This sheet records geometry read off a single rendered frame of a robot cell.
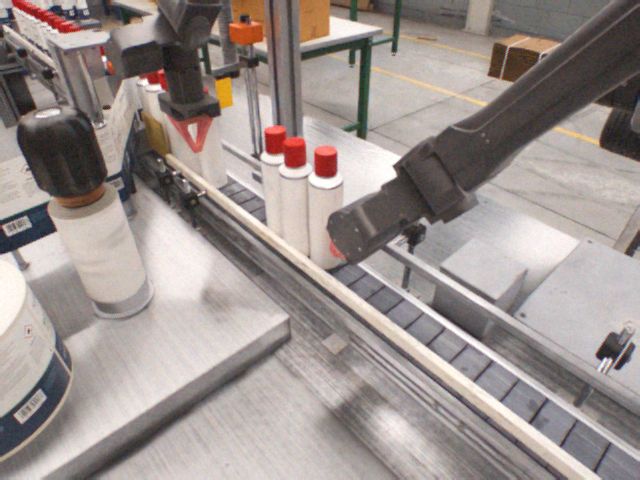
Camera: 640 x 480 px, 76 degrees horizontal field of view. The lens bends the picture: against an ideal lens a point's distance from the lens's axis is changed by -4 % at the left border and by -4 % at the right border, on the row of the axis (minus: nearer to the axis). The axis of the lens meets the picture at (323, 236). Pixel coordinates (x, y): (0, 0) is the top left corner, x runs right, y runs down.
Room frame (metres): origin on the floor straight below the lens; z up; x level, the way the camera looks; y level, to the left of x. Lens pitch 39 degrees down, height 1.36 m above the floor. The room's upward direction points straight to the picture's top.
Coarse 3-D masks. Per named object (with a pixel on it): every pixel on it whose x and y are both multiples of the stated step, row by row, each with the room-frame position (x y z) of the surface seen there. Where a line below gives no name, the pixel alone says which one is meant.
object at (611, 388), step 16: (224, 144) 0.80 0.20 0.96; (256, 160) 0.73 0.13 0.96; (400, 256) 0.46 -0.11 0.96; (432, 272) 0.42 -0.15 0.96; (448, 288) 0.40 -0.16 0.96; (464, 288) 0.39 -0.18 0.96; (480, 304) 0.36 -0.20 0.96; (496, 320) 0.34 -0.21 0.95; (512, 320) 0.34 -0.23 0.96; (528, 336) 0.31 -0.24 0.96; (544, 352) 0.29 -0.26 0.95; (560, 352) 0.29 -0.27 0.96; (576, 368) 0.27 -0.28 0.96; (592, 368) 0.27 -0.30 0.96; (592, 384) 0.25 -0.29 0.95; (608, 384) 0.25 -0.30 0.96; (624, 400) 0.23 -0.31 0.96
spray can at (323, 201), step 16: (320, 160) 0.52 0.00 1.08; (336, 160) 0.53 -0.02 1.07; (320, 176) 0.52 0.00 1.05; (336, 176) 0.53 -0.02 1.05; (320, 192) 0.51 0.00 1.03; (336, 192) 0.51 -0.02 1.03; (320, 208) 0.51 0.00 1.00; (336, 208) 0.51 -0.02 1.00; (320, 224) 0.51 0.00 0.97; (320, 240) 0.51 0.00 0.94; (320, 256) 0.51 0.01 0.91
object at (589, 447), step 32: (224, 192) 0.75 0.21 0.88; (320, 288) 0.47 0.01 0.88; (352, 288) 0.47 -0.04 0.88; (384, 288) 0.47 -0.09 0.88; (416, 320) 0.41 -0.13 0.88; (448, 352) 0.35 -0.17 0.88; (480, 352) 0.35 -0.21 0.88; (448, 384) 0.30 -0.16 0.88; (480, 384) 0.30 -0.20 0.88; (512, 384) 0.30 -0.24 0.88; (480, 416) 0.26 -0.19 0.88; (544, 416) 0.26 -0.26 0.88; (576, 448) 0.22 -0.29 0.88; (608, 448) 0.22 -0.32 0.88
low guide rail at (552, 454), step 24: (216, 192) 0.69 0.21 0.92; (240, 216) 0.62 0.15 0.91; (264, 240) 0.57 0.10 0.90; (312, 264) 0.49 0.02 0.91; (336, 288) 0.44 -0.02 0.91; (360, 312) 0.40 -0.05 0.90; (408, 336) 0.35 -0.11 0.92; (432, 360) 0.31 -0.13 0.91; (456, 384) 0.28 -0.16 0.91; (480, 408) 0.26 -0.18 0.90; (504, 408) 0.25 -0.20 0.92; (528, 432) 0.22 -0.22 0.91; (552, 456) 0.19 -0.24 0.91
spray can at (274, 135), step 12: (264, 132) 0.60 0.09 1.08; (276, 132) 0.59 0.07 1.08; (276, 144) 0.59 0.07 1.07; (264, 156) 0.59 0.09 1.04; (276, 156) 0.59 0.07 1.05; (264, 168) 0.58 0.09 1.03; (276, 168) 0.58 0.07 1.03; (264, 180) 0.59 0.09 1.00; (276, 180) 0.58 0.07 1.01; (276, 192) 0.58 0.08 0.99; (276, 204) 0.58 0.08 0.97; (276, 216) 0.58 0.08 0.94; (276, 228) 0.58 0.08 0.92
